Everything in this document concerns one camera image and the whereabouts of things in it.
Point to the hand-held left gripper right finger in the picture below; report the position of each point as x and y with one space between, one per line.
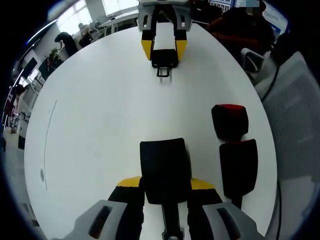
207 197

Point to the white office desk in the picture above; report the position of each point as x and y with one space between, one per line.
117 21

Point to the black metal seat belt tongue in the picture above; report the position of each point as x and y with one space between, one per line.
165 58

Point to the white mesh office chair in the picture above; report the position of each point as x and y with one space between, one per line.
295 112

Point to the long black seat belt buckle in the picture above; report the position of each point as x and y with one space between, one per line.
238 170

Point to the person's body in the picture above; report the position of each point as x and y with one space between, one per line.
240 27

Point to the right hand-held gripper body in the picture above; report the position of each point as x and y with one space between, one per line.
162 2

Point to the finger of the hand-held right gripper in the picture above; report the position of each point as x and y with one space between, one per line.
181 48
147 47

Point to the green potted plant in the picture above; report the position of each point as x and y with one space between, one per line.
53 58

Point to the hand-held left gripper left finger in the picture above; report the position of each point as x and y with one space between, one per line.
117 197

